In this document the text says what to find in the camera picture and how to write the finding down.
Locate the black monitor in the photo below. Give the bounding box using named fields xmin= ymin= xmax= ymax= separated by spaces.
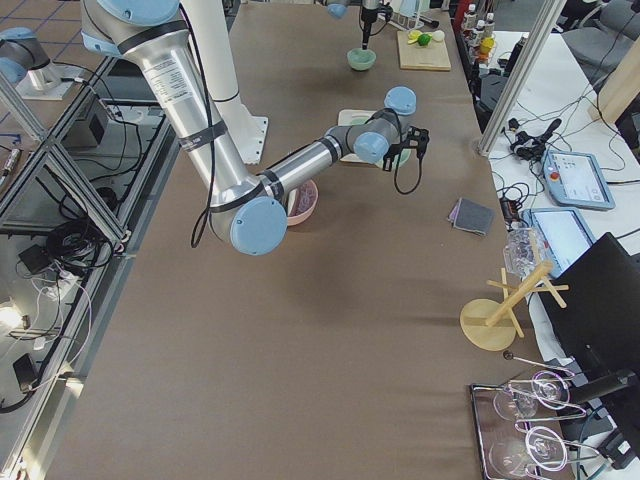
xmin=543 ymin=233 xmax=639 ymax=380

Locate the white camera pole base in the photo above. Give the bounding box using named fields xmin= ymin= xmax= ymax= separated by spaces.
xmin=180 ymin=0 xmax=269 ymax=165

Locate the green bowl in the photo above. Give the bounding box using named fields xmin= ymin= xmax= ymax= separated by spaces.
xmin=346 ymin=48 xmax=377 ymax=71
xmin=394 ymin=149 xmax=411 ymax=168
xmin=349 ymin=116 xmax=369 ymax=126

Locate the cream serving tray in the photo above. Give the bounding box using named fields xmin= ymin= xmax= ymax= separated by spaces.
xmin=338 ymin=109 xmax=383 ymax=169

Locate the upper wine glass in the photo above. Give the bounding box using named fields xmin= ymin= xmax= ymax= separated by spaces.
xmin=493 ymin=370 xmax=569 ymax=420

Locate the pink bowl with ice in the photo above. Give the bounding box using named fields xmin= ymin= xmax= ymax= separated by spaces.
xmin=286 ymin=180 xmax=318 ymax=226

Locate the green bowl on tray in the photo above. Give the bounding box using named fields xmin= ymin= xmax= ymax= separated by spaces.
xmin=349 ymin=116 xmax=369 ymax=126

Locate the bamboo cutting board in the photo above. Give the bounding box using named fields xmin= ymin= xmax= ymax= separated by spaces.
xmin=397 ymin=31 xmax=451 ymax=71

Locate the aluminium frame post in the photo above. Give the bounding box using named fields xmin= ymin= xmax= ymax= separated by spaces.
xmin=477 ymin=0 xmax=566 ymax=157

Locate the green lime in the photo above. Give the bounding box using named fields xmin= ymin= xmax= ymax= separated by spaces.
xmin=417 ymin=33 xmax=432 ymax=47

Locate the grey folded cloth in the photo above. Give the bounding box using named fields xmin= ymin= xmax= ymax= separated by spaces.
xmin=448 ymin=198 xmax=494 ymax=236

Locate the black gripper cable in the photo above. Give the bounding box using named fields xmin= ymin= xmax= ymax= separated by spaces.
xmin=392 ymin=114 xmax=426 ymax=196

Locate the far teach pendant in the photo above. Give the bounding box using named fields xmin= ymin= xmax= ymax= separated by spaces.
xmin=542 ymin=149 xmax=616 ymax=211

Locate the white garlic bulb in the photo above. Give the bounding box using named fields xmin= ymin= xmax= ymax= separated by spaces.
xmin=431 ymin=30 xmax=445 ymax=42

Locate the near teach pendant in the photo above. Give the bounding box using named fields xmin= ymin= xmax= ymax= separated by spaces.
xmin=522 ymin=207 xmax=596 ymax=278

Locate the clear glass cup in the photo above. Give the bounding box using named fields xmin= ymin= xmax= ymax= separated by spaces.
xmin=503 ymin=228 xmax=548 ymax=277

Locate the light blue cup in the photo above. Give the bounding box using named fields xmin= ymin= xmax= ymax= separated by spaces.
xmin=398 ymin=0 xmax=430 ymax=18

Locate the wooden cup tree stand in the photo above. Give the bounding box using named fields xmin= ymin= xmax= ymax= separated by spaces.
xmin=459 ymin=261 xmax=570 ymax=352

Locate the lower wine glass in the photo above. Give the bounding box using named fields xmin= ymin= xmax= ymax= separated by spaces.
xmin=489 ymin=426 xmax=568 ymax=479

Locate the teach pendant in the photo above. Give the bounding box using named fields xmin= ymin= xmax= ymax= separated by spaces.
xmin=522 ymin=207 xmax=596 ymax=278
xmin=542 ymin=149 xmax=616 ymax=211

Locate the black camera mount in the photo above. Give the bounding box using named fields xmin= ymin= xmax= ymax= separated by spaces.
xmin=377 ymin=2 xmax=393 ymax=23
xmin=404 ymin=126 xmax=430 ymax=161

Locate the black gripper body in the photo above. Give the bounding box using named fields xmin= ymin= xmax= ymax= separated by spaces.
xmin=383 ymin=143 xmax=404 ymax=161
xmin=360 ymin=0 xmax=378 ymax=24

